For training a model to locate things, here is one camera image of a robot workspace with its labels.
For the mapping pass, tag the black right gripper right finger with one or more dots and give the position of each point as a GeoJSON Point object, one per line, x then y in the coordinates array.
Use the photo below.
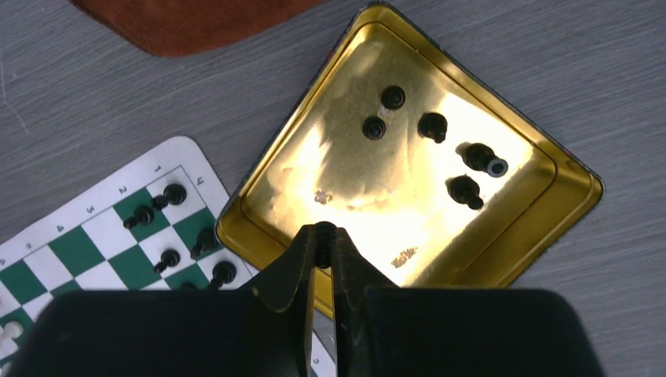
{"type": "Point", "coordinates": [387, 330]}

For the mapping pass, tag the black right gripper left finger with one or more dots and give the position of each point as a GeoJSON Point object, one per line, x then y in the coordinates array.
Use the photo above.
{"type": "Point", "coordinates": [262, 328]}

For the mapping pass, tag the black chess knight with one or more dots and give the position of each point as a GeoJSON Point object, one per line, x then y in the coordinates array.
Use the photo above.
{"type": "Point", "coordinates": [206, 241]}

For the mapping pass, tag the black chess pawn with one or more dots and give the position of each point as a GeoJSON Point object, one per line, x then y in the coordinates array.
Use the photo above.
{"type": "Point", "coordinates": [325, 237]}
{"type": "Point", "coordinates": [168, 259]}
{"type": "Point", "coordinates": [373, 128]}
{"type": "Point", "coordinates": [393, 97]}
{"type": "Point", "coordinates": [142, 215]}

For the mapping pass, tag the green white chess mat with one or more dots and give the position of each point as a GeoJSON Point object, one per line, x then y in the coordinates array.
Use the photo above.
{"type": "Point", "coordinates": [83, 245]}

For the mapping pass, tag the gold metal tin tray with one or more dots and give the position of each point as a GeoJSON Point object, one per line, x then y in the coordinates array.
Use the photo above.
{"type": "Point", "coordinates": [462, 189]}

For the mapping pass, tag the black chess bishop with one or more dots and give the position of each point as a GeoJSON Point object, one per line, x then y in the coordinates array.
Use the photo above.
{"type": "Point", "coordinates": [223, 273]}

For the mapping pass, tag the black chess rook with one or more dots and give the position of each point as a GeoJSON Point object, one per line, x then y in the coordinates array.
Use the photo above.
{"type": "Point", "coordinates": [173, 194]}

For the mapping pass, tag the white chess pawn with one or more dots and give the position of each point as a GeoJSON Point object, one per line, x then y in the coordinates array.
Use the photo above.
{"type": "Point", "coordinates": [11, 331]}

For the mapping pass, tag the orange brown cloth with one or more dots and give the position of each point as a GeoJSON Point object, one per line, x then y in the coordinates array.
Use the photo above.
{"type": "Point", "coordinates": [179, 28]}

